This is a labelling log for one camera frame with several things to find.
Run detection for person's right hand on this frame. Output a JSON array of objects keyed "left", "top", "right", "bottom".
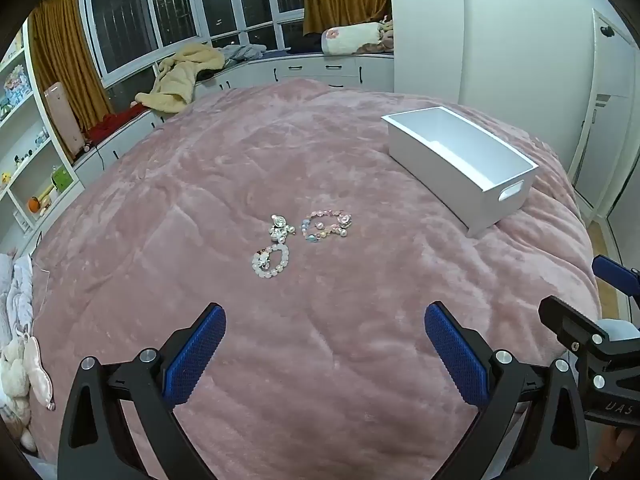
[{"left": 601, "top": 426, "right": 623, "bottom": 472}]

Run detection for silver charm bracelet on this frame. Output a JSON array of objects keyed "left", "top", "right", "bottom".
[{"left": 267, "top": 214, "right": 297, "bottom": 241}]

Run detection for red cloth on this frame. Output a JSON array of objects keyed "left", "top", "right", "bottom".
[{"left": 85, "top": 105, "right": 151, "bottom": 141}]

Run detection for grey-blue clothes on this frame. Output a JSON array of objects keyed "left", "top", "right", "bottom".
[{"left": 220, "top": 44, "right": 268, "bottom": 63}]

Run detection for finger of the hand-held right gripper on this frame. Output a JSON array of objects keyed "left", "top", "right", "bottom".
[
  {"left": 592, "top": 254, "right": 640, "bottom": 307},
  {"left": 539, "top": 295, "right": 640, "bottom": 395}
]

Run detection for colourful toy box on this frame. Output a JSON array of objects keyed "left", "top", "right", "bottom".
[{"left": 0, "top": 67, "right": 33, "bottom": 111}]

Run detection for pink plush blanket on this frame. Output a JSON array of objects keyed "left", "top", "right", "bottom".
[{"left": 30, "top": 77, "right": 601, "bottom": 480}]

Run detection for white flower pillow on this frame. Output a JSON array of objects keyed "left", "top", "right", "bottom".
[{"left": 321, "top": 22, "right": 386, "bottom": 56}]

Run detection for white bookshelf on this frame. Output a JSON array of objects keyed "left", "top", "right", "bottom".
[{"left": 0, "top": 20, "right": 86, "bottom": 241}]

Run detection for white bead bracelet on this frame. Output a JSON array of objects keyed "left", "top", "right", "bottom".
[{"left": 251, "top": 244, "right": 291, "bottom": 280}]

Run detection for white window seat cabinet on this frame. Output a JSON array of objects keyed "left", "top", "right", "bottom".
[{"left": 75, "top": 52, "right": 396, "bottom": 181}]

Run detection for pink and blue bead bracelet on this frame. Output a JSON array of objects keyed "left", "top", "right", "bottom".
[{"left": 299, "top": 210, "right": 355, "bottom": 245}]

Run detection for brown plush toy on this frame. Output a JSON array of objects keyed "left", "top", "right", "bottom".
[{"left": 356, "top": 16, "right": 395, "bottom": 55}]

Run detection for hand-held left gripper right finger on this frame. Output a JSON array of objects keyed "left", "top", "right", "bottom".
[{"left": 424, "top": 301, "right": 591, "bottom": 480}]

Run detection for white plush toy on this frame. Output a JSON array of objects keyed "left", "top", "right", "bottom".
[{"left": 0, "top": 340, "right": 31, "bottom": 426}]

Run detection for white quilt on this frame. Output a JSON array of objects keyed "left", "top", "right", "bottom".
[{"left": 0, "top": 250, "right": 36, "bottom": 341}]

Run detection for white storage box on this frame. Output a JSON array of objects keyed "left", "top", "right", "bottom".
[{"left": 381, "top": 106, "right": 540, "bottom": 238}]

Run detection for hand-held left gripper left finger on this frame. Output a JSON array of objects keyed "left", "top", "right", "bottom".
[{"left": 57, "top": 302, "right": 228, "bottom": 480}]

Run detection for white door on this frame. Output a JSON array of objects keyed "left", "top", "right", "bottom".
[{"left": 570, "top": 7, "right": 640, "bottom": 221}]

